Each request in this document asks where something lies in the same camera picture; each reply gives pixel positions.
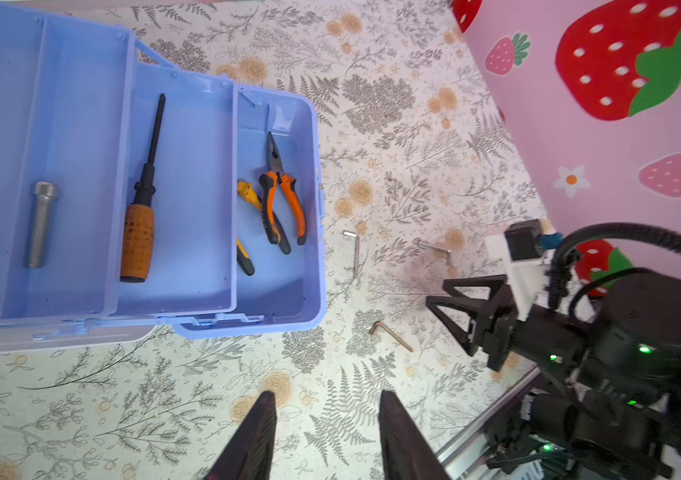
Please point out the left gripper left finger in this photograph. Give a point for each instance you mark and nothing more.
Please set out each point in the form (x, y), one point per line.
(248, 455)

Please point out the small silver metal bit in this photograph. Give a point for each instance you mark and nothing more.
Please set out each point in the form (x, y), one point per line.
(445, 251)

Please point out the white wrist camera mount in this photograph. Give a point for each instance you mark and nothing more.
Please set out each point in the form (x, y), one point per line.
(526, 250)

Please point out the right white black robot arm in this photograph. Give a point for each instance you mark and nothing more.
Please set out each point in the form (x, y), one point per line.
(608, 396)

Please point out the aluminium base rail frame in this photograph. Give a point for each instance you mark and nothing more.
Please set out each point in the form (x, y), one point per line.
(467, 454)

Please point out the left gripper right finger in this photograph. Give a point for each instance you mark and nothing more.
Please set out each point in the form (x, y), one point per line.
(405, 453)

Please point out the yellow black combination pliers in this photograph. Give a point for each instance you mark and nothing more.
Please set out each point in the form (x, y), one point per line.
(254, 241)

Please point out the silver hex key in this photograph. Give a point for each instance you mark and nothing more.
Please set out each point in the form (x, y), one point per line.
(357, 251)

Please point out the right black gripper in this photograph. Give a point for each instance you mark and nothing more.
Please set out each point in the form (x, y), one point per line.
(552, 340)

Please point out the blue white plastic toolbox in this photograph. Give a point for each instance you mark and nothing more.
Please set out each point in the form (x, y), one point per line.
(77, 106)

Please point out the thin metal pin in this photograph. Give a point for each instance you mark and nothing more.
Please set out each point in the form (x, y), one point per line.
(382, 326)

